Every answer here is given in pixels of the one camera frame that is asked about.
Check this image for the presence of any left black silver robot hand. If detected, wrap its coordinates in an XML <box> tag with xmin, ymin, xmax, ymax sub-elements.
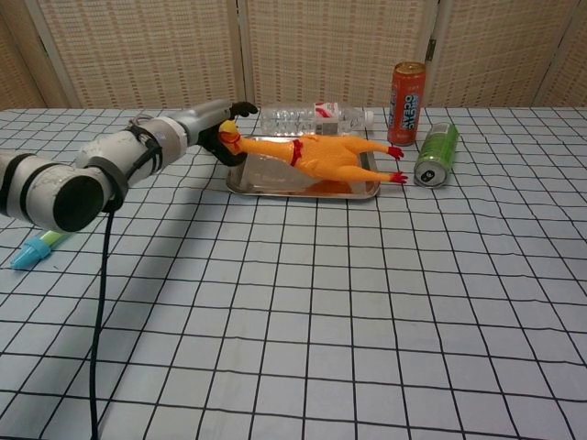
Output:
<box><xmin>176</xmin><ymin>100</ymin><xmax>260</xmax><ymax>167</ymax></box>

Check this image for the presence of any yellow rubber chicken toy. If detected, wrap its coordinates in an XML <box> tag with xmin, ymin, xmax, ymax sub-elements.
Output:
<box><xmin>217</xmin><ymin>119</ymin><xmax>409</xmax><ymax>185</ymax></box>

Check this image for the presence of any shiny metal rectangular tray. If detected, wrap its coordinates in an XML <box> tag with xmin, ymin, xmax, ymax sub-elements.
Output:
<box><xmin>226</xmin><ymin>133</ymin><xmax>382</xmax><ymax>201</ymax></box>

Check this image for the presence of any clear plastic water bottle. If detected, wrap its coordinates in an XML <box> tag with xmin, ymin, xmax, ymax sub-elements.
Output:
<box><xmin>260</xmin><ymin>103</ymin><xmax>375</xmax><ymax>138</ymax></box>

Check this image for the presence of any beige woven folding screen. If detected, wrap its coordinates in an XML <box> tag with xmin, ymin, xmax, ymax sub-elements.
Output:
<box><xmin>0</xmin><ymin>0</ymin><xmax>587</xmax><ymax>110</ymax></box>

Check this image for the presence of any orange drink can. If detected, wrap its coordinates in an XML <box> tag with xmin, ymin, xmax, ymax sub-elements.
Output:
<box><xmin>387</xmin><ymin>62</ymin><xmax>427</xmax><ymax>147</ymax></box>

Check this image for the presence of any green blue water squirter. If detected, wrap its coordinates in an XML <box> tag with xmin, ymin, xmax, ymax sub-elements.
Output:
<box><xmin>9</xmin><ymin>230</ymin><xmax>63</xmax><ymax>271</ymax></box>

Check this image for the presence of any green drink can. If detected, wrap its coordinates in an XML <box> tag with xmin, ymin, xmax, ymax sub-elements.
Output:
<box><xmin>413</xmin><ymin>122</ymin><xmax>460</xmax><ymax>188</ymax></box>

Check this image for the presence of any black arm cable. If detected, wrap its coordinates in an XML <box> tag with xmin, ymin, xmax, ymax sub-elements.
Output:
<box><xmin>89</xmin><ymin>116</ymin><xmax>161</xmax><ymax>440</ymax></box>

